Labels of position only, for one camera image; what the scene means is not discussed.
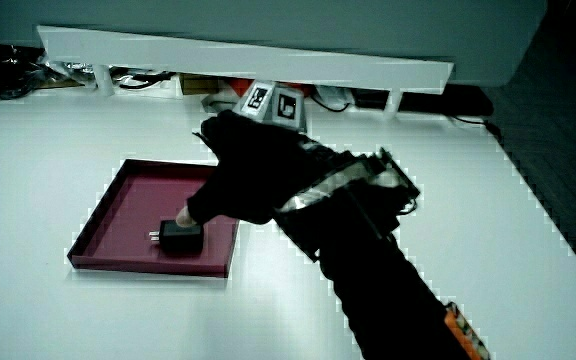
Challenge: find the white desk shelf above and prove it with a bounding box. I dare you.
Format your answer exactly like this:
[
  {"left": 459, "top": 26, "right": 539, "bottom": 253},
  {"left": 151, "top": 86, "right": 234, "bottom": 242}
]
[{"left": 36, "top": 24, "right": 455, "bottom": 120}]

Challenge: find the person's right hand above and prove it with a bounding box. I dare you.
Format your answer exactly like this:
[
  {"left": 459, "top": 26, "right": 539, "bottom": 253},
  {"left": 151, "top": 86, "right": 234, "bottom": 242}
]
[{"left": 175, "top": 79, "right": 330, "bottom": 228}]

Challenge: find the person's right forearm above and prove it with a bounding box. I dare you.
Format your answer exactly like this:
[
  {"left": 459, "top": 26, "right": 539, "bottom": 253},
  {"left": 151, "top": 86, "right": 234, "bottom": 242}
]
[{"left": 272, "top": 147, "right": 475, "bottom": 360}]

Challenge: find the black cable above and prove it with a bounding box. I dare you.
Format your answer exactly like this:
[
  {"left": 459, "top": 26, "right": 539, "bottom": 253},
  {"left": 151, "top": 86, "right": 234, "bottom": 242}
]
[
  {"left": 447, "top": 114, "right": 504, "bottom": 144},
  {"left": 112, "top": 70, "right": 176, "bottom": 91},
  {"left": 309, "top": 94, "right": 352, "bottom": 114}
]

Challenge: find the dark red square plate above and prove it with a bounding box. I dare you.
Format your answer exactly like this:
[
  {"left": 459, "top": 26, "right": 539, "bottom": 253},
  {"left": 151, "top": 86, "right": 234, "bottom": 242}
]
[{"left": 66, "top": 158, "right": 241, "bottom": 279}]

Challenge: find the black charger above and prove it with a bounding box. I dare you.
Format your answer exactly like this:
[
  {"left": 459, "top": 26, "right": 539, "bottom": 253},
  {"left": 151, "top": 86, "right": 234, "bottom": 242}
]
[{"left": 148, "top": 219, "right": 205, "bottom": 255}]

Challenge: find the brown cardboard box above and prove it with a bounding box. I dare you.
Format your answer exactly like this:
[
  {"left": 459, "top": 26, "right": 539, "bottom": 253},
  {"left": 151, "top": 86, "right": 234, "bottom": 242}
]
[{"left": 177, "top": 73, "right": 221, "bottom": 97}]

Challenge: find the orange object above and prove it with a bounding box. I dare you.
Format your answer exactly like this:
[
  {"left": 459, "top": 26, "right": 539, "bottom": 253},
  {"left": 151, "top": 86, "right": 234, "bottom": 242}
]
[{"left": 226, "top": 78, "right": 315, "bottom": 99}]

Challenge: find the silver foil wrap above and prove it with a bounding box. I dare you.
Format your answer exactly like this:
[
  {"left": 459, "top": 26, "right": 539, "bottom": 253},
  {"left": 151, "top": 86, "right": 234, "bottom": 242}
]
[{"left": 41, "top": 53, "right": 97, "bottom": 87}]

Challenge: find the white plastic bag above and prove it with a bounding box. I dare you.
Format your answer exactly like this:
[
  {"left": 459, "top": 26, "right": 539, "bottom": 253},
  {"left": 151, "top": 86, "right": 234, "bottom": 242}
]
[{"left": 316, "top": 84, "right": 355, "bottom": 109}]

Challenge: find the orange striped band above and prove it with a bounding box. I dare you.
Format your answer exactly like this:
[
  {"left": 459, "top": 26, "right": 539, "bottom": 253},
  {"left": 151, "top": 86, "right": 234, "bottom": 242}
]
[{"left": 442, "top": 301, "right": 492, "bottom": 360}]

